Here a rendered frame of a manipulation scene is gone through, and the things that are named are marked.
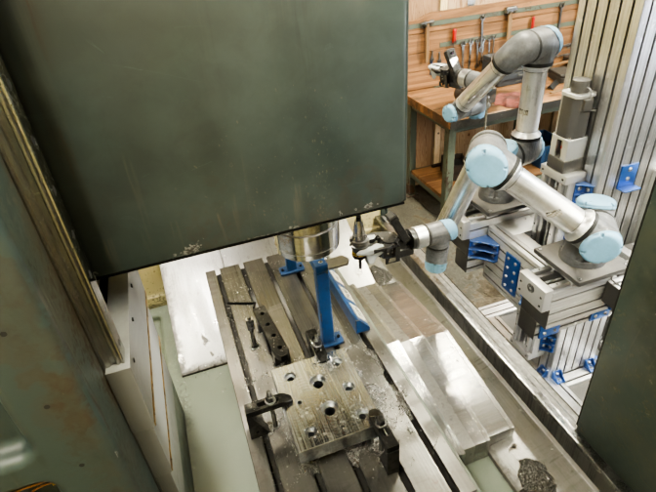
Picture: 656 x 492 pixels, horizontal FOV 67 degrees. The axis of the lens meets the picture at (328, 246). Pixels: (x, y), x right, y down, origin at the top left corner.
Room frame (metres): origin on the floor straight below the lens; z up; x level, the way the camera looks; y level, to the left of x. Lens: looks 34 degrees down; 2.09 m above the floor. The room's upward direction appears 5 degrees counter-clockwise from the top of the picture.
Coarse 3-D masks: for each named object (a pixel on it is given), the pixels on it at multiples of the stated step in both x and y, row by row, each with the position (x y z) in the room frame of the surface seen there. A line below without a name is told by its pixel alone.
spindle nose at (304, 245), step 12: (312, 228) 0.94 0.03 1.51; (324, 228) 0.95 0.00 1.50; (336, 228) 0.98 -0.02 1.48; (276, 240) 0.97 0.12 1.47; (288, 240) 0.94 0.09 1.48; (300, 240) 0.93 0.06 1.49; (312, 240) 0.93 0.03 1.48; (324, 240) 0.94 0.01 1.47; (336, 240) 0.97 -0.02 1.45; (288, 252) 0.94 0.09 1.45; (300, 252) 0.93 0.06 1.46; (312, 252) 0.93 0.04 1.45; (324, 252) 0.95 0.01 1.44
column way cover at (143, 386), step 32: (128, 288) 0.91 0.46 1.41; (128, 320) 0.80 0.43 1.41; (128, 352) 0.70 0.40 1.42; (160, 352) 1.04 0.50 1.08; (128, 384) 0.66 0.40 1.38; (160, 384) 0.89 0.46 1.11; (128, 416) 0.65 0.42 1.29; (160, 416) 0.76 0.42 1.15; (160, 448) 0.67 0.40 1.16; (160, 480) 0.66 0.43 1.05
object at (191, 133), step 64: (0, 0) 0.77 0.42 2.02; (64, 0) 0.80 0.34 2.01; (128, 0) 0.82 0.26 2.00; (192, 0) 0.85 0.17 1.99; (256, 0) 0.87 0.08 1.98; (320, 0) 0.90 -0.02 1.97; (384, 0) 0.94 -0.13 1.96; (64, 64) 0.79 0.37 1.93; (128, 64) 0.81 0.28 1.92; (192, 64) 0.84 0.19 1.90; (256, 64) 0.87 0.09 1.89; (320, 64) 0.90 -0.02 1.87; (384, 64) 0.94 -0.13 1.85; (64, 128) 0.78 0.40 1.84; (128, 128) 0.80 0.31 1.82; (192, 128) 0.83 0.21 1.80; (256, 128) 0.86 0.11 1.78; (320, 128) 0.90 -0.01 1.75; (384, 128) 0.94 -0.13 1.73; (64, 192) 0.77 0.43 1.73; (128, 192) 0.80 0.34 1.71; (192, 192) 0.83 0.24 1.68; (256, 192) 0.86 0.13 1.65; (320, 192) 0.90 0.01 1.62; (384, 192) 0.94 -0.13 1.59; (128, 256) 0.79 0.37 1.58; (192, 256) 0.82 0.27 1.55
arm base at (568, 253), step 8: (560, 248) 1.39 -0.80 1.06; (568, 248) 1.35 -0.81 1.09; (576, 248) 1.33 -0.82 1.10; (560, 256) 1.37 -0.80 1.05; (568, 256) 1.34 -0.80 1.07; (576, 256) 1.32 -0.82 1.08; (568, 264) 1.33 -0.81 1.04; (576, 264) 1.31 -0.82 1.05; (584, 264) 1.30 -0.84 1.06; (592, 264) 1.29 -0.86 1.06; (600, 264) 1.30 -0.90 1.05
